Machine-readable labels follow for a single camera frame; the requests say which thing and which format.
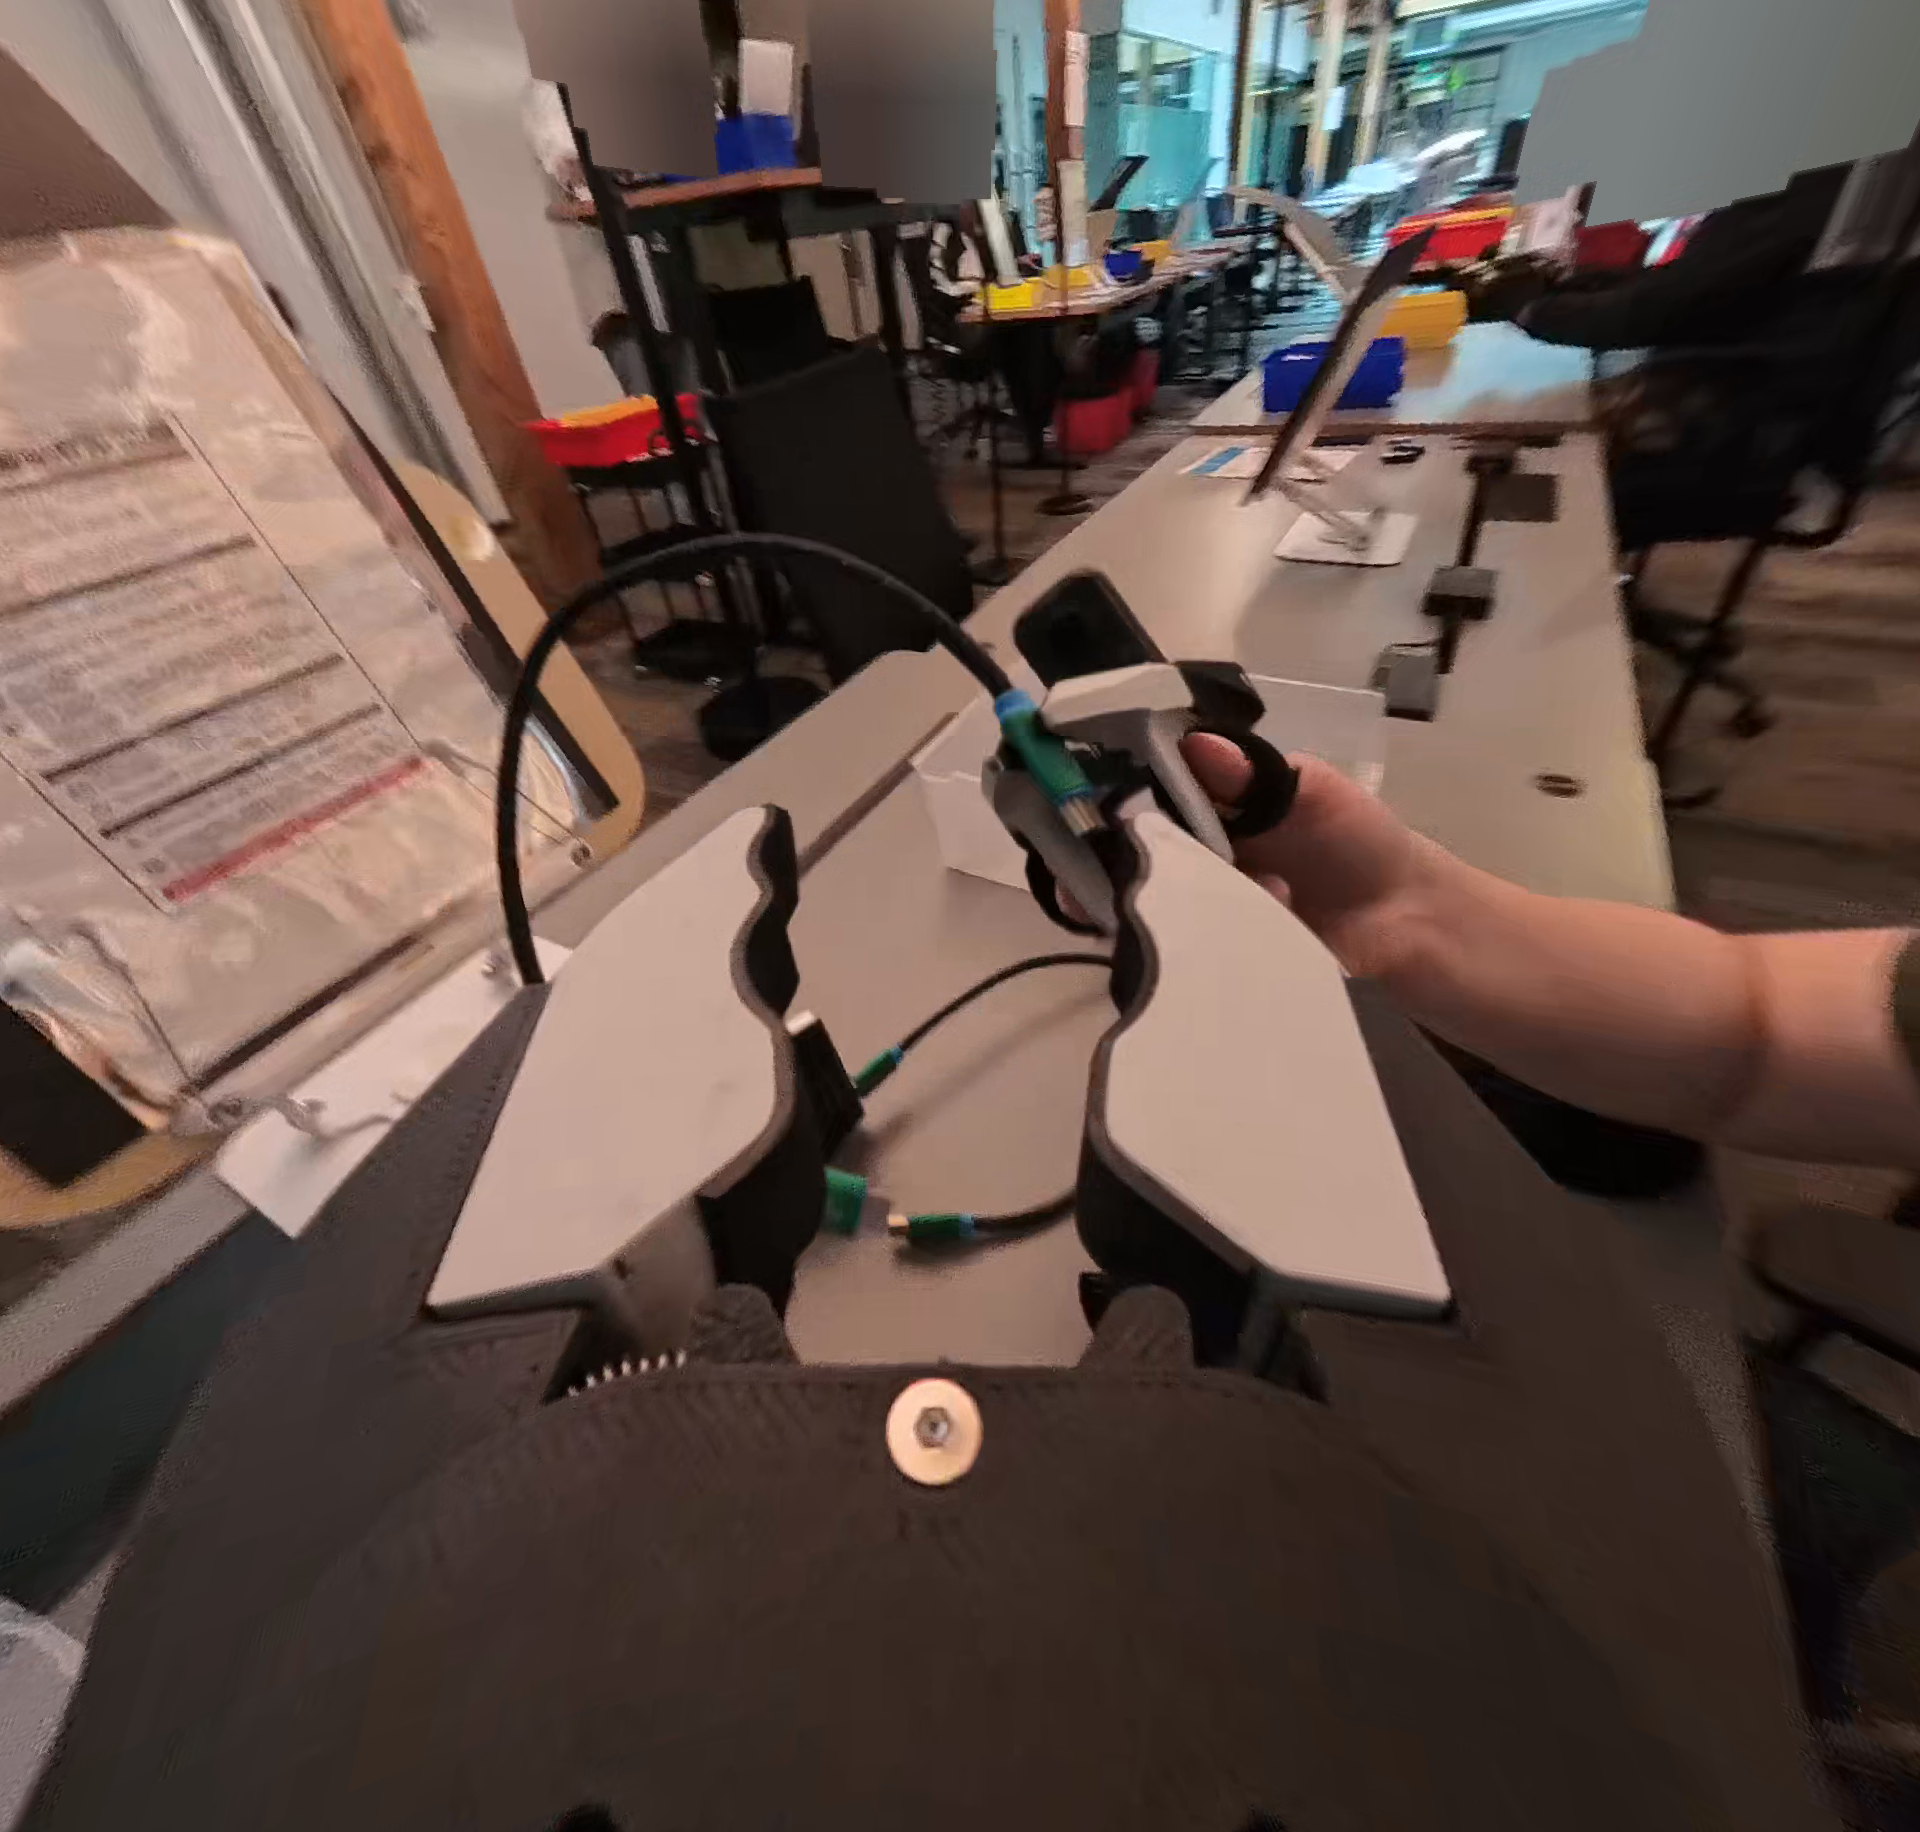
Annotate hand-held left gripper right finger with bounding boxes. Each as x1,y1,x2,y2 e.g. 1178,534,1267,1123
1077,807,1455,1315

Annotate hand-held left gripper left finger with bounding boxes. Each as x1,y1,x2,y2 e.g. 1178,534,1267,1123
426,804,828,1340

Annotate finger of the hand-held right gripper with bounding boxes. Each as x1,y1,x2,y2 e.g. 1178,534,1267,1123
982,757,1125,937

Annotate thick braided hdmi cable green plugs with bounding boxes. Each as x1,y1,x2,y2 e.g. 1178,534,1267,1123
494,530,1086,1238

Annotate clear plastic storage bin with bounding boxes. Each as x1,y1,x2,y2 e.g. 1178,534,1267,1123
913,673,1391,892

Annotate silver hdmi switch box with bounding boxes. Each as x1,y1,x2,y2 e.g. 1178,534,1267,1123
782,1009,871,1151

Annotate thin braided hdmi cable green plugs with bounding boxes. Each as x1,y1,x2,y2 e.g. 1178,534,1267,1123
855,953,1121,1255

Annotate person's right forearm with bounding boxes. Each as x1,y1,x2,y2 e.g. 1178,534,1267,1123
1372,842,1909,1160

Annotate person's right hand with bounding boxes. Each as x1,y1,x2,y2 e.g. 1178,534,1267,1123
1183,733,1450,982

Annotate tablet on white stand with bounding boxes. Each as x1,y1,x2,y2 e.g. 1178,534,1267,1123
1237,226,1434,570

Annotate red storage bin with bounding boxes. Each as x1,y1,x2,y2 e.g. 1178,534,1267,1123
1387,204,1519,269
525,393,708,470

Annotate black rack wooden top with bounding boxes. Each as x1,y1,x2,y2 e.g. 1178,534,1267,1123
546,75,843,680

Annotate acrylic sign holder printed sheet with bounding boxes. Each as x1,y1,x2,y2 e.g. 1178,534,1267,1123
0,233,624,1241

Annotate wooden support post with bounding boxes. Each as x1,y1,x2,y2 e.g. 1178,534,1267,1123
1038,0,1091,170
263,0,602,604

